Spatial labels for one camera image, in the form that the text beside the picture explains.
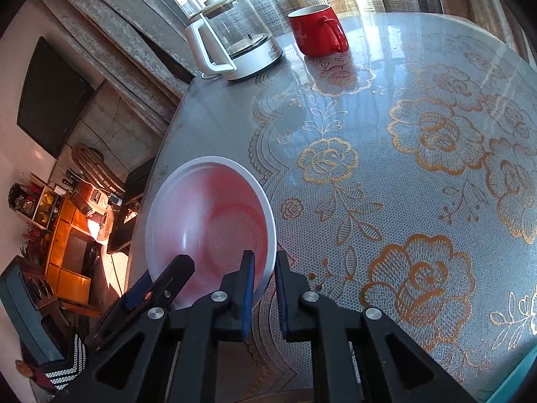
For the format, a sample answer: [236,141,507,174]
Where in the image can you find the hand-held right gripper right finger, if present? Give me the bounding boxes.
[275,251,477,403]

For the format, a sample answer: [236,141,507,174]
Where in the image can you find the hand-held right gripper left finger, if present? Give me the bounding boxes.
[50,250,256,403]

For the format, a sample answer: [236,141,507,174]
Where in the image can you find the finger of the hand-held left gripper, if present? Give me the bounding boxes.
[148,255,196,309]
[87,269,153,352]

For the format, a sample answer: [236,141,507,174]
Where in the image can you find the red plastic bowl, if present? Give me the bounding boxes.
[145,156,278,311]

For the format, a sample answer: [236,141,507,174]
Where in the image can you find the black chair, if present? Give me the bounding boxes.
[107,157,157,255]

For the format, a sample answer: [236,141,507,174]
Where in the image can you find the orange wooden cabinet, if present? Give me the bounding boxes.
[8,168,127,307]

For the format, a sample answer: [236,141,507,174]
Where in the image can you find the gold floral lace tablecloth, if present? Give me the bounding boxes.
[126,10,537,403]

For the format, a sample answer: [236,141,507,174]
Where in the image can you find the brown wicker chair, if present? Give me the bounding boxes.
[72,143,127,191]

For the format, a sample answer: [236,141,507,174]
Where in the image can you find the glass electric kettle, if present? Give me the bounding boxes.
[185,0,284,81]

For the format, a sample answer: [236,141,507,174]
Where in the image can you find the teal plastic object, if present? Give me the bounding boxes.
[476,344,537,403]

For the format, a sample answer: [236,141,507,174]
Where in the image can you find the red mug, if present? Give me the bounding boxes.
[287,5,349,57]

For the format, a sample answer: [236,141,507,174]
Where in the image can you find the black wall television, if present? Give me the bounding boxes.
[17,36,95,158]

